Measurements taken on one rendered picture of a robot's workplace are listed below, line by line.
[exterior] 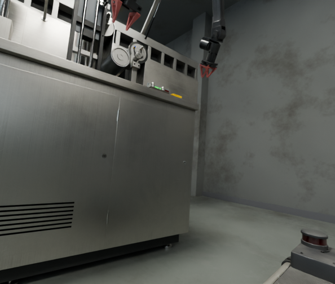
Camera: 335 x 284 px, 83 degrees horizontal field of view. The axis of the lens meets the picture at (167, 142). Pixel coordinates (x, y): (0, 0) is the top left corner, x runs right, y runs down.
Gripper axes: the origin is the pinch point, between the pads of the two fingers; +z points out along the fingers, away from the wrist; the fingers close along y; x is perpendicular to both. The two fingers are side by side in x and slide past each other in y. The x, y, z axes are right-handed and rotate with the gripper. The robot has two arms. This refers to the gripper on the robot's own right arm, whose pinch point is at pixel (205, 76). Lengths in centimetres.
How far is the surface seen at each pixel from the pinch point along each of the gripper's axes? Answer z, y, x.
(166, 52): 2, -35, -74
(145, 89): 8.2, 45.5, -2.9
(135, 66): 4.9, 32.3, -31.9
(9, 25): -3, 89, -63
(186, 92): 34, -51, -48
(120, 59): 4, 37, -42
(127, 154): 35, 62, 12
